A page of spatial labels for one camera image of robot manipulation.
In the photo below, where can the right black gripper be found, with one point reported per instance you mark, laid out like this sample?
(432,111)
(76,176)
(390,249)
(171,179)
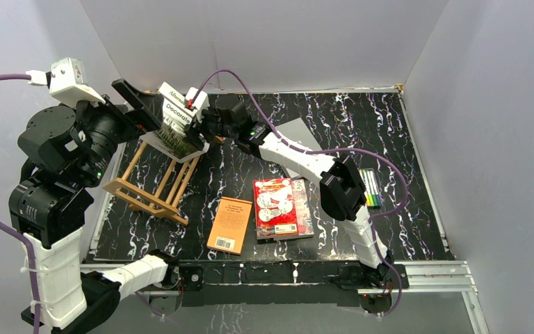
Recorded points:
(194,133)

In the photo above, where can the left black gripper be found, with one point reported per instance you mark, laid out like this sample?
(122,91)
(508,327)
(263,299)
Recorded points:
(135,114)

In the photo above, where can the white palm leaf book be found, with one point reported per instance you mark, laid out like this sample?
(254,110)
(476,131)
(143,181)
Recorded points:
(171,143)

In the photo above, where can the brown Decorate Furniture book box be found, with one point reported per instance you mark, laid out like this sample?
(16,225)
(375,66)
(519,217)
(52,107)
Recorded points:
(176,118)

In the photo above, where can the white Afternoon tea book box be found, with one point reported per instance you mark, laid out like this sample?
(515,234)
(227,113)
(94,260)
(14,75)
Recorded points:
(172,94)

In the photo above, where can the grey book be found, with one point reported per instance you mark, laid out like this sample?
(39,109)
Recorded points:
(296,130)

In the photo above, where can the floral patterned book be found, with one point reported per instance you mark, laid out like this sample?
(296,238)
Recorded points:
(304,214)

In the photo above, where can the red comic treehouse book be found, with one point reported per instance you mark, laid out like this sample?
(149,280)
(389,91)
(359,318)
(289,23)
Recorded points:
(275,209)

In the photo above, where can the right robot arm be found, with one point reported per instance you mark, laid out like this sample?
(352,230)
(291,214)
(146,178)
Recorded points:
(333,171)

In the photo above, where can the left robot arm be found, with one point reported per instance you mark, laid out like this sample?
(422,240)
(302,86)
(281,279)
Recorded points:
(69,148)

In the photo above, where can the wooden book rack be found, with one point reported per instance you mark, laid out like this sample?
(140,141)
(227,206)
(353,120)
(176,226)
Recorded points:
(160,201)

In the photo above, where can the orange paperback book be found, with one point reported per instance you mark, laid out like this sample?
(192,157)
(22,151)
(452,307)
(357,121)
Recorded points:
(230,225)

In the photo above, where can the coloured marker pen pack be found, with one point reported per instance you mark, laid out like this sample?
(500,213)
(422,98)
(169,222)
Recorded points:
(373,193)

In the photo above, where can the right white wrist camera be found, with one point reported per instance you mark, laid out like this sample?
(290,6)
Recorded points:
(195,100)

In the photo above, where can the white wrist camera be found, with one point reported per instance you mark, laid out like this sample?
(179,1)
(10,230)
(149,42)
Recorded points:
(195,100)
(66,82)

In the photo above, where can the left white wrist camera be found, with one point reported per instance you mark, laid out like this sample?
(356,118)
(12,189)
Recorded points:
(66,82)

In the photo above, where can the aluminium front rail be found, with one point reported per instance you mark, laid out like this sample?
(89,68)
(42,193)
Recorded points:
(307,281)

